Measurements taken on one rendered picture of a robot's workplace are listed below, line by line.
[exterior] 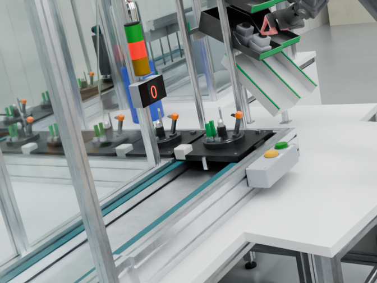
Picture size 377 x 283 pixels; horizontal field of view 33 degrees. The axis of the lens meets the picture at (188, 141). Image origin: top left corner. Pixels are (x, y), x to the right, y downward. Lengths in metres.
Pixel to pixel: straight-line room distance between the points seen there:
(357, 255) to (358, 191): 1.10
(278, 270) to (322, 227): 1.61
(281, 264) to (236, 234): 1.62
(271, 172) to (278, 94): 0.52
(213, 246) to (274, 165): 0.34
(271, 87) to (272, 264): 1.26
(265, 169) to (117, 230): 0.45
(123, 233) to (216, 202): 0.26
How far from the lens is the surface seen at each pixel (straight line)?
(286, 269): 3.27
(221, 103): 3.07
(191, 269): 1.58
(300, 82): 2.46
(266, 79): 2.34
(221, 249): 1.64
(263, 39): 2.19
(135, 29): 1.91
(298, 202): 1.83
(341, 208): 1.77
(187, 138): 2.22
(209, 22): 2.28
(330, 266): 1.63
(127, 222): 1.78
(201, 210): 1.68
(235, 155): 1.95
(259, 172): 1.84
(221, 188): 1.76
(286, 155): 1.94
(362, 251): 2.97
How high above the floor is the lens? 1.60
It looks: 17 degrees down
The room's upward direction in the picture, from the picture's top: 12 degrees counter-clockwise
